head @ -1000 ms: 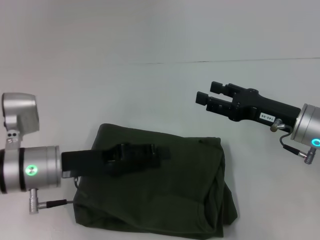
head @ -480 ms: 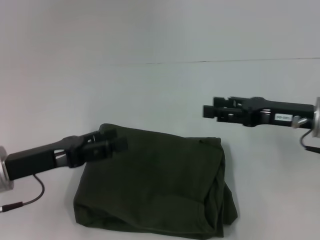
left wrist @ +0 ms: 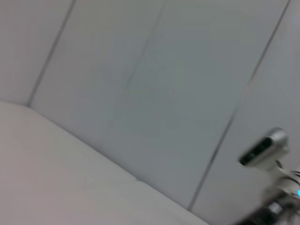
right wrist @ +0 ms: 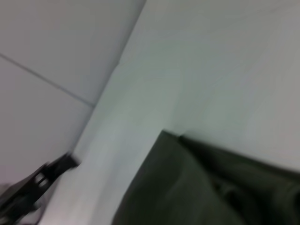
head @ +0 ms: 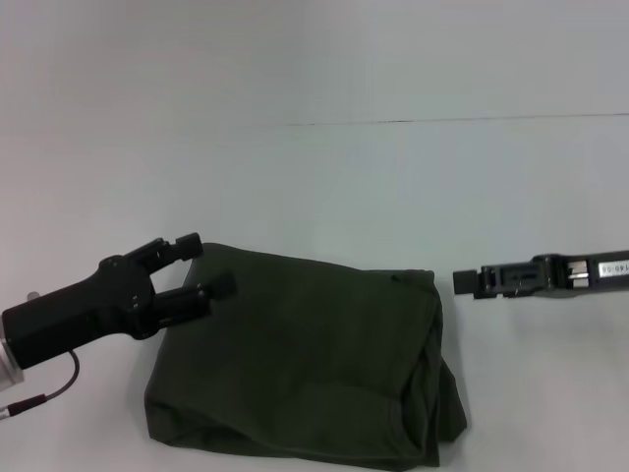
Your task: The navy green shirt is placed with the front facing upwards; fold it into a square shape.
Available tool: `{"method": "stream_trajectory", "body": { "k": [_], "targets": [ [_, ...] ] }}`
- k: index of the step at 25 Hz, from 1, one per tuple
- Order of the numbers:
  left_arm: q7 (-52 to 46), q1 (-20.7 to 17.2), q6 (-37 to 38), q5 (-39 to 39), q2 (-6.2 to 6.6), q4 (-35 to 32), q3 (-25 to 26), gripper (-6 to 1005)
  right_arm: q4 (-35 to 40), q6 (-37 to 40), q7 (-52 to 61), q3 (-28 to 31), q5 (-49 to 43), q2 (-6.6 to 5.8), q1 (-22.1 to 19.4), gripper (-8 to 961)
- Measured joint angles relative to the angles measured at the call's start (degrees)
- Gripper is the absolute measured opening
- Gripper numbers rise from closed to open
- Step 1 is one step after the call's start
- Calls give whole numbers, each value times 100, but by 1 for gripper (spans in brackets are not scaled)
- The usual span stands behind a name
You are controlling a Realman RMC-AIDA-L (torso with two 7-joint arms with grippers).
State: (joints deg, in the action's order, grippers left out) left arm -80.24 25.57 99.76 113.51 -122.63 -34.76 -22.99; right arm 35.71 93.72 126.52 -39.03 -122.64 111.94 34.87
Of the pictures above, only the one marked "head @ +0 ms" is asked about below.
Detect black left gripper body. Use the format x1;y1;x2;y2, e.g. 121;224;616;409
1;254;159;372

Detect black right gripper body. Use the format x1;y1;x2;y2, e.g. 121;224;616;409
533;249;629;300

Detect dark green FREE T-shirt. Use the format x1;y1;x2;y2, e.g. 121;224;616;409
144;241;469;472

